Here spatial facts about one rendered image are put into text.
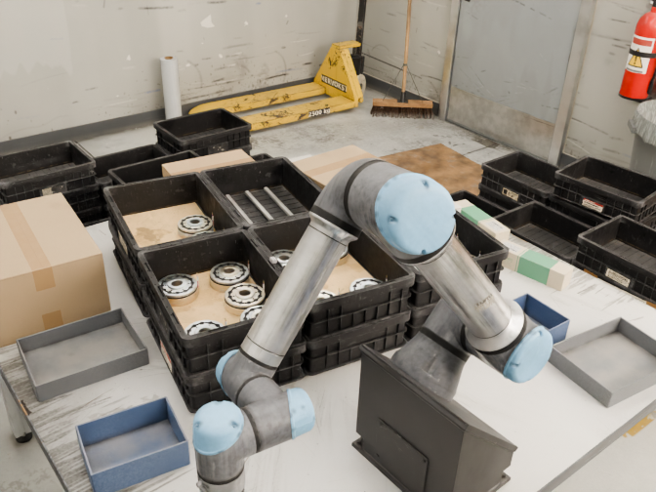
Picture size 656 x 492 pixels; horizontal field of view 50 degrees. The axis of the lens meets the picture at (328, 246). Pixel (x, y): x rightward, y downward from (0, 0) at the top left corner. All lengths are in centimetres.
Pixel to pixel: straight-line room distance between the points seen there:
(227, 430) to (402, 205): 42
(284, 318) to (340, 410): 55
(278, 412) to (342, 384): 65
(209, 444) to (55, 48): 398
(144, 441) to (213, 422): 58
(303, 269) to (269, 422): 26
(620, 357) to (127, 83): 389
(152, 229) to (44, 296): 39
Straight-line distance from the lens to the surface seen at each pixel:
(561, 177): 323
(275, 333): 119
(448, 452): 136
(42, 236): 204
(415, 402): 136
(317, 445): 161
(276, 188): 235
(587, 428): 178
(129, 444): 164
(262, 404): 112
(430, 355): 142
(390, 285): 170
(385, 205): 104
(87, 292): 197
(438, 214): 107
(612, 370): 196
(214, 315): 175
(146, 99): 517
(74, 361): 188
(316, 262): 117
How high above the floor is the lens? 188
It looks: 31 degrees down
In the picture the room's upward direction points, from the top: 2 degrees clockwise
